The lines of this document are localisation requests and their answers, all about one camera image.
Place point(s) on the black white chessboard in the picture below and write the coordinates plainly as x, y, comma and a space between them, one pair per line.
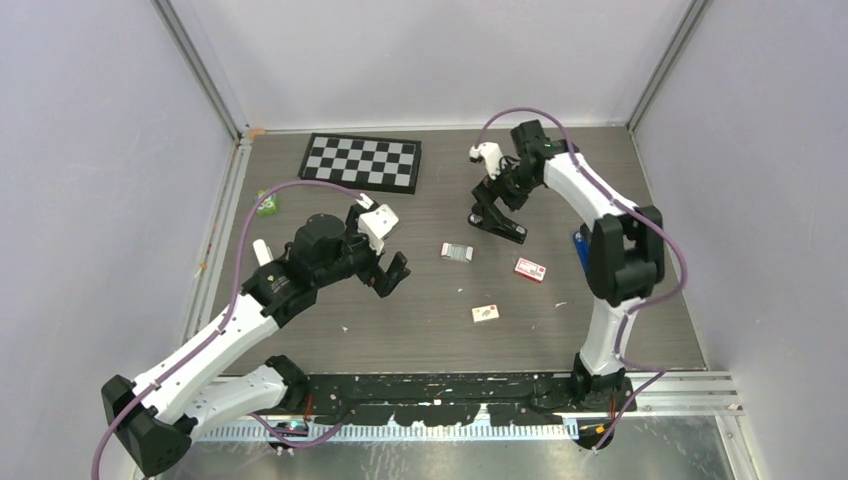
378, 164

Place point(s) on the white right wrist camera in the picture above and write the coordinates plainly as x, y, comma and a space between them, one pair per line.
490, 155

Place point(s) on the slotted cable duct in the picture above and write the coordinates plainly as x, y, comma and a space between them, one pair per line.
482, 430

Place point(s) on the white staple box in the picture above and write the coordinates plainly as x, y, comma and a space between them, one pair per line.
485, 313

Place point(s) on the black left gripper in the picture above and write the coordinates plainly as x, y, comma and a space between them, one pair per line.
385, 279

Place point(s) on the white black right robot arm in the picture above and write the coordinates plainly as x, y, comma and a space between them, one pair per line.
625, 251

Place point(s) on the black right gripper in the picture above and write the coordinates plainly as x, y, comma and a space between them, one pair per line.
485, 195

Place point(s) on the white stapler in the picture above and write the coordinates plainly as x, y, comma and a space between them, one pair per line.
262, 252

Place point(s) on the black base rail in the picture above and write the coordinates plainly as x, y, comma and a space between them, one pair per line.
442, 399

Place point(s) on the blue stapler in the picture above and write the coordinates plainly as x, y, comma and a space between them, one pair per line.
581, 240

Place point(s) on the green toy block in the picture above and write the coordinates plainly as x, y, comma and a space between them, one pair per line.
269, 203

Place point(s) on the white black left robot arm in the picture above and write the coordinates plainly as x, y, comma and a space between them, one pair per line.
158, 415

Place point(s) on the red staple box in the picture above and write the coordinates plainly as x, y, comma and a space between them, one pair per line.
530, 270

